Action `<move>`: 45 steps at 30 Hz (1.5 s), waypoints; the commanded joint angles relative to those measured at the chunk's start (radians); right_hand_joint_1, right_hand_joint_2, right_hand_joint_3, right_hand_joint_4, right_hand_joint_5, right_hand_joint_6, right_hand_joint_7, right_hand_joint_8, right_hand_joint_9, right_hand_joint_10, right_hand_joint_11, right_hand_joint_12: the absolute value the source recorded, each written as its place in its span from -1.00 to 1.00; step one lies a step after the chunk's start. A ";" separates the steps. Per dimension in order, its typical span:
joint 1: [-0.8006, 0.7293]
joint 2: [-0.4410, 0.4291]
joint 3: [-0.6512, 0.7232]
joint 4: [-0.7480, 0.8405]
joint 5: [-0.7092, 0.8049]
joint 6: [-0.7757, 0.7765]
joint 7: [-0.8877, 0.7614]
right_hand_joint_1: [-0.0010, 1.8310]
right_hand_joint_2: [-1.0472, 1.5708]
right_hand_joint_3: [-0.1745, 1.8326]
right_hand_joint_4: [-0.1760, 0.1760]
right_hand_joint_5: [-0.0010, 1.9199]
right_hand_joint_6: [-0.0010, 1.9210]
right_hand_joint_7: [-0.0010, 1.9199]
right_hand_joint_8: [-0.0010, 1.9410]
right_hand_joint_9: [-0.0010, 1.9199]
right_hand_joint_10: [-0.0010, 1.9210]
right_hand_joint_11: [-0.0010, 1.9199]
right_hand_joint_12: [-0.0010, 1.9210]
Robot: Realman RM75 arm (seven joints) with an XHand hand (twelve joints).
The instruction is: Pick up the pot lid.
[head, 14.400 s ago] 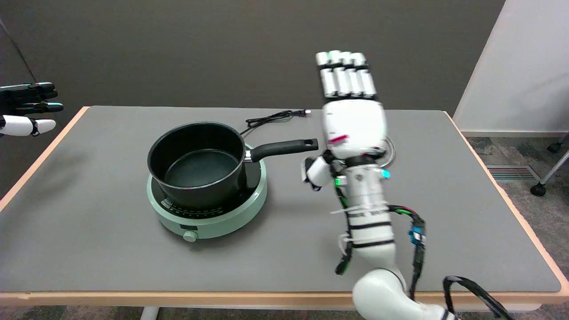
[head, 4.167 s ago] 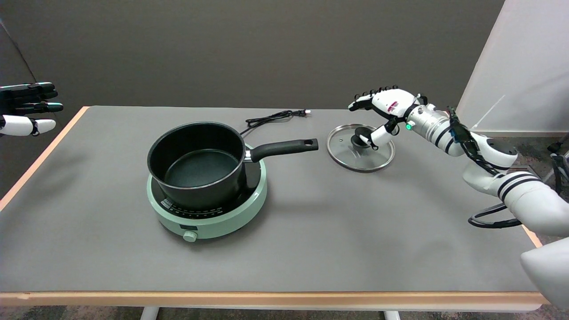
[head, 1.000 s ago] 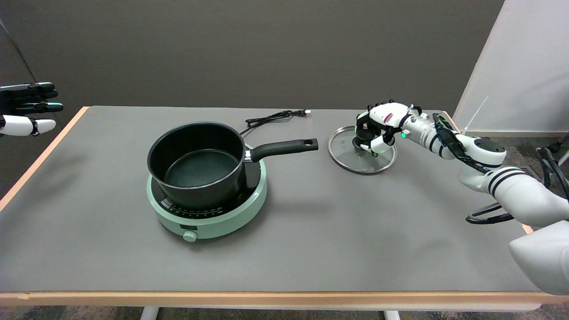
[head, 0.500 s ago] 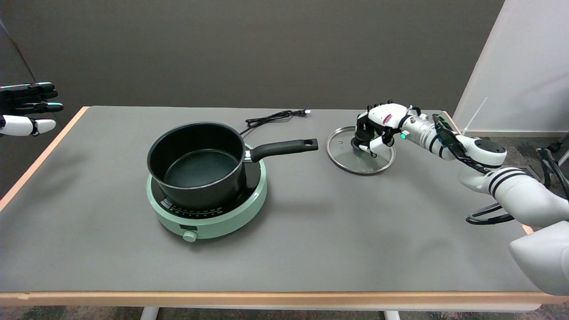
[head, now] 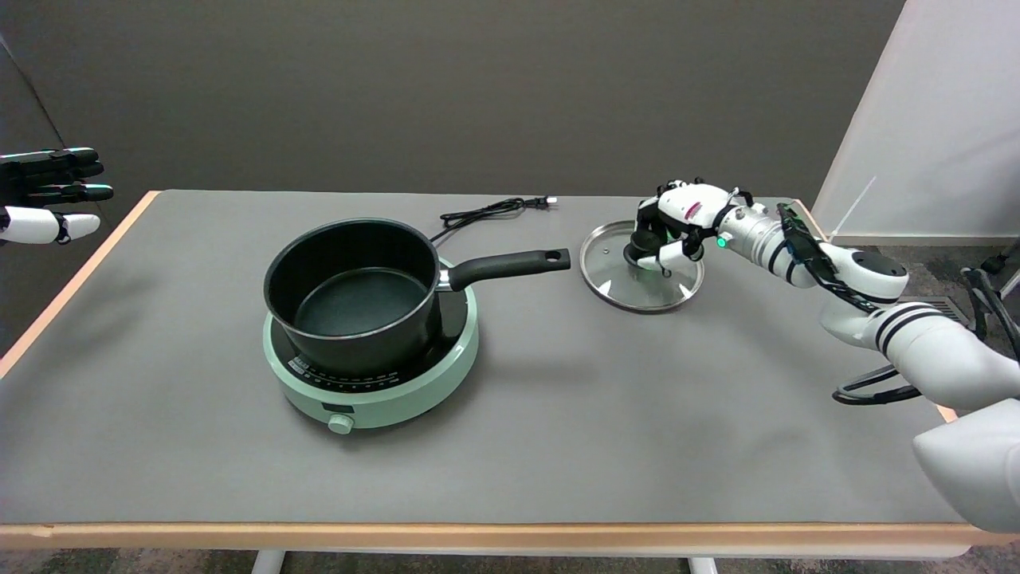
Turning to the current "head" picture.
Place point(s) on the white table leg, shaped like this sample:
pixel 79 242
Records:
pixel 703 567
pixel 268 563

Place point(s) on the floor vent grille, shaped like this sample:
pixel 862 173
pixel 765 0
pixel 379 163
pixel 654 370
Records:
pixel 936 301

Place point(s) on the green round induction cooker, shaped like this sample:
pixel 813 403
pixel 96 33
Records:
pixel 398 399

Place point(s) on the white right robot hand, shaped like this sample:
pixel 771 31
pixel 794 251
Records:
pixel 693 203

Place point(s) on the gray table mat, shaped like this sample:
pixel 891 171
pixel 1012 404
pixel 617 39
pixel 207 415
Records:
pixel 199 462

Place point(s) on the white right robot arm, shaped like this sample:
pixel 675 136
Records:
pixel 932 351

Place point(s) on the glass pot lid black knob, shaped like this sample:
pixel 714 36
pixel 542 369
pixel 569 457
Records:
pixel 610 275

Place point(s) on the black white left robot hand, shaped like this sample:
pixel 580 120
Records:
pixel 36 226

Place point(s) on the office chair base with casters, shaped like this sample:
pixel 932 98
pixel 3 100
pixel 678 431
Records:
pixel 994 261

